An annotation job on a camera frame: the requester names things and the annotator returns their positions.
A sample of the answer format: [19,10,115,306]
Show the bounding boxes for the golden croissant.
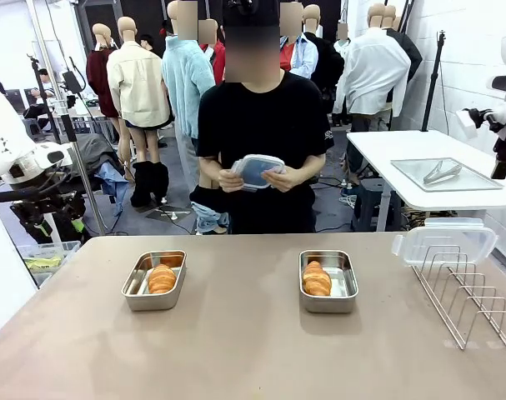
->
[301,260,333,298]
[147,263,178,295]

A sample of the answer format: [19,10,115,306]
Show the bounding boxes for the mannequin in light blue fleece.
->
[160,0,217,205]

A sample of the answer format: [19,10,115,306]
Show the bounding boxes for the mannequin in black coat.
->
[304,3,345,113]

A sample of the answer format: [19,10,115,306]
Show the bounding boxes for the person in black t-shirt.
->
[196,0,335,235]

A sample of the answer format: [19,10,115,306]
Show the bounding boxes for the person's left forearm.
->
[298,152,327,184]

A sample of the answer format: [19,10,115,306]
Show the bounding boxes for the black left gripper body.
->
[25,195,77,220]

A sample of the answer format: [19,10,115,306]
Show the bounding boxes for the rectangular steel container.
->
[121,249,188,313]
[298,248,360,314]

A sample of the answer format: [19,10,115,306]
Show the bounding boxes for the mannequin in red jacket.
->
[200,18,228,87]

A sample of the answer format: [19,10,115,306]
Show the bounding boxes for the mannequin in white shirt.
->
[333,2,412,122]

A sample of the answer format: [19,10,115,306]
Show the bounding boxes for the grey garment pile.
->
[71,132,125,187]

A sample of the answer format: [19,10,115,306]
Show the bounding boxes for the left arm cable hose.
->
[0,182,70,205]

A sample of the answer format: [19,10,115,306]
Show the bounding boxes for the white side table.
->
[346,129,506,233]

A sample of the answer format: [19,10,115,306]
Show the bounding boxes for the seated background person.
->
[23,68,57,123]

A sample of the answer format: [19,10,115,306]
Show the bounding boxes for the clear plastic storage bin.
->
[17,240,82,288]

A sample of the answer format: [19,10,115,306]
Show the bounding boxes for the mannequin in cream jacket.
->
[106,16,173,163]

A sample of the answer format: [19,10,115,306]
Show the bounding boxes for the person's right hand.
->
[217,166,248,193]

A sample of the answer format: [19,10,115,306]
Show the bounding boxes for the person's left hand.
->
[261,162,308,193]

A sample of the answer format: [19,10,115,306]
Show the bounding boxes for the black fuzzy boot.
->
[130,160,153,208]
[150,161,170,205]

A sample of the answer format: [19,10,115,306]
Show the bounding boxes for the metal wire lid rack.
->
[410,244,506,352]

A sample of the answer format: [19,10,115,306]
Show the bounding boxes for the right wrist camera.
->
[455,107,506,141]

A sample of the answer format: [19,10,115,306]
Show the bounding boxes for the light blue cloth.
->
[94,161,131,218]

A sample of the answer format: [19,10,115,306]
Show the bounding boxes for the yellow bag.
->
[23,256,63,272]

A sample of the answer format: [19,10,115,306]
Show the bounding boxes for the metal tongs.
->
[422,161,463,186]

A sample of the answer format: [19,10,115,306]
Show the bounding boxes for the mannequin in black jacket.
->
[381,4,423,84]

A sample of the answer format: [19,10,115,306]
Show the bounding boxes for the blue denim cloth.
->
[192,202,229,235]

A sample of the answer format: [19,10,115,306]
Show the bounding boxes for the perforated metal baking tray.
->
[389,157,506,193]

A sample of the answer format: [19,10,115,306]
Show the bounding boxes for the mannequin in dark red dress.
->
[85,22,123,143]

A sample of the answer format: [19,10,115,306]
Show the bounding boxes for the clear plastic clip lid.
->
[392,217,499,268]
[229,152,287,193]

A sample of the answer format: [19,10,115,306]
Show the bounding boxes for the black stool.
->
[351,177,403,233]

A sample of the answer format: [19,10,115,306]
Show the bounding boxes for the person's right forearm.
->
[198,156,224,188]

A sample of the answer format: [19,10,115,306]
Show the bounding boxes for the white partition panel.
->
[0,203,39,345]

